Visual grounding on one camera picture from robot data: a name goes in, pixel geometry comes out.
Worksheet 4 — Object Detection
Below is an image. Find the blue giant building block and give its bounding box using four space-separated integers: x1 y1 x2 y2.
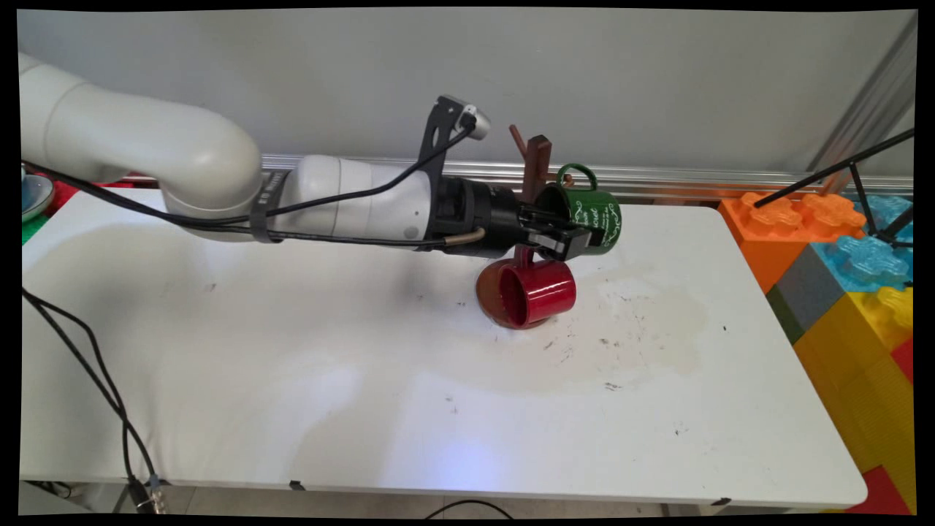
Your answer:
811 194 914 293

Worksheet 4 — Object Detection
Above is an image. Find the black arm strap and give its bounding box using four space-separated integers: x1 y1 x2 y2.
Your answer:
250 169 293 243

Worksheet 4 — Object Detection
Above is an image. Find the green mug with white print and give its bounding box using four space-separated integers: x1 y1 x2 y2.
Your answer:
535 163 623 255

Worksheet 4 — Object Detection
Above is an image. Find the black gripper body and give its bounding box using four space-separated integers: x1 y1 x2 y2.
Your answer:
431 175 541 258

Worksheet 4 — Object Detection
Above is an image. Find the red giant building block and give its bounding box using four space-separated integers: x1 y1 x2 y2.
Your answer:
890 338 915 384
847 466 912 516
44 175 140 216

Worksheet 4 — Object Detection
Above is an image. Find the aluminium wall rail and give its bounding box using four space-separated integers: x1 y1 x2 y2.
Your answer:
259 153 914 198

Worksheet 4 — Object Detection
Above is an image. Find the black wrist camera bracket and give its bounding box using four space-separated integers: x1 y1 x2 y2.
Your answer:
418 95 476 183

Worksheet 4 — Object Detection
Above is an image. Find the black tripod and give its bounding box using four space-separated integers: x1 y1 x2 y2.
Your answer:
752 128 915 249

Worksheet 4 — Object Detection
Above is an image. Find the black cable with metal connector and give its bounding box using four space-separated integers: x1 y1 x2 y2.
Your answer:
20 289 165 514

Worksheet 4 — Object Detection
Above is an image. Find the grey bowl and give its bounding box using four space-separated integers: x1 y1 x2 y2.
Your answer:
20 172 56 224

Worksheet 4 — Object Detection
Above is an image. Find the grey giant building block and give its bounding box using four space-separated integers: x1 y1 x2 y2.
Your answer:
766 245 848 344

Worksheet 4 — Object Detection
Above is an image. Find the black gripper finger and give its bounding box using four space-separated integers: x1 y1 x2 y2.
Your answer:
520 206 581 229
527 226 592 262

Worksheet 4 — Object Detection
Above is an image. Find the black camera cable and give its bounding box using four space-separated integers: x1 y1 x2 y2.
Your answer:
168 121 476 227

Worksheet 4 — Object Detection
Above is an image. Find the orange giant building block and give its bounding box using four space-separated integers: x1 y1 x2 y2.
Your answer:
717 191 866 293

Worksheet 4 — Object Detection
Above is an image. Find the black floor cable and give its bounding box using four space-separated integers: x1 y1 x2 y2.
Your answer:
424 499 516 519

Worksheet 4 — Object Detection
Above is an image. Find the brown wooden mug tree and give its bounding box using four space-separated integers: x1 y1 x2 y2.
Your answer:
475 124 578 329

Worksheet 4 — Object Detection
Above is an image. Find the aluminium frame post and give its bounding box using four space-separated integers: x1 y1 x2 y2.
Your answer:
807 15 917 176

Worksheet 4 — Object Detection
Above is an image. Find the yellow giant building block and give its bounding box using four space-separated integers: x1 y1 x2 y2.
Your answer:
793 285 917 512

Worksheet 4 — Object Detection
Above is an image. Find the red mug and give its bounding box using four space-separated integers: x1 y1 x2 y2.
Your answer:
497 245 578 328

